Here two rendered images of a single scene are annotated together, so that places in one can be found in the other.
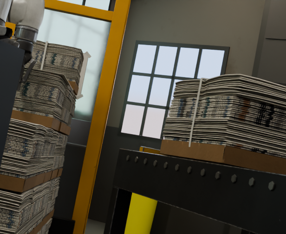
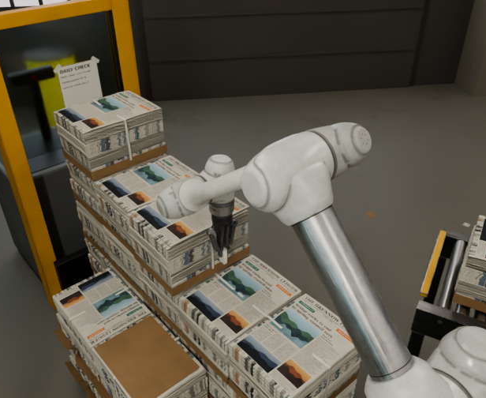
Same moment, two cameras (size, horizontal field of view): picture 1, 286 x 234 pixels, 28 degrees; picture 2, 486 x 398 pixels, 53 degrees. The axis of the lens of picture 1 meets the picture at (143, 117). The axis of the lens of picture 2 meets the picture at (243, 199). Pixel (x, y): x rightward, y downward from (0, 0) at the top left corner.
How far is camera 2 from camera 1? 2.28 m
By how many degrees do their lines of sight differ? 53
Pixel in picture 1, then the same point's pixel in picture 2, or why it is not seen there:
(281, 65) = not seen: outside the picture
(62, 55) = (145, 124)
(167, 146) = (467, 302)
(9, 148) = (349, 366)
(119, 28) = (124, 17)
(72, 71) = (158, 135)
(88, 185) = not seen: hidden behind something
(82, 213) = not seen: hidden behind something
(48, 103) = (241, 238)
